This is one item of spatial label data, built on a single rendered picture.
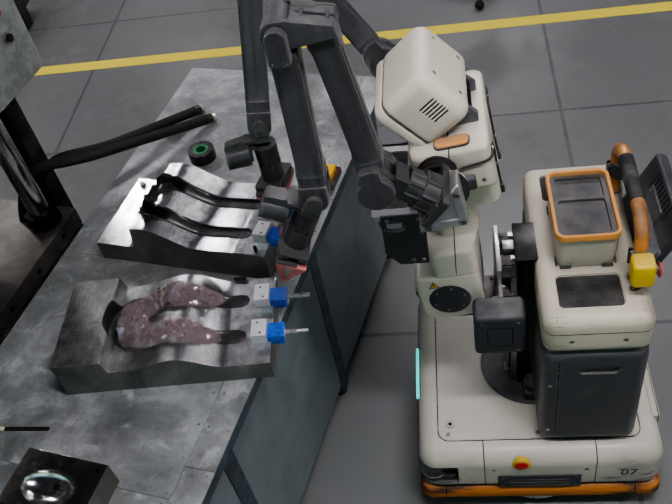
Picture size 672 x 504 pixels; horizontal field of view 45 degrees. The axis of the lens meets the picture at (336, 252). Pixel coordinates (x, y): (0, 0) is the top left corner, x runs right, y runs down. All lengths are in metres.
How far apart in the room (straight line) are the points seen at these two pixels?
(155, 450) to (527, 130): 2.36
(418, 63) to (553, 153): 1.96
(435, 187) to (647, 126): 2.20
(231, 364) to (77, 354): 0.36
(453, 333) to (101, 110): 2.48
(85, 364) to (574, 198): 1.21
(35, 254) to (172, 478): 0.91
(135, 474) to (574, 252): 1.11
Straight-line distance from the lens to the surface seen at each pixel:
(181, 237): 2.15
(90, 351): 1.97
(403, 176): 1.62
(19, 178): 2.43
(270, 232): 2.07
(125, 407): 1.98
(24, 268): 2.45
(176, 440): 1.89
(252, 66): 1.93
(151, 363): 1.91
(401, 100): 1.66
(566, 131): 3.69
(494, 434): 2.37
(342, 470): 2.67
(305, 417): 2.46
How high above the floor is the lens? 2.32
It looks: 46 degrees down
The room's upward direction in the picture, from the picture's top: 13 degrees counter-clockwise
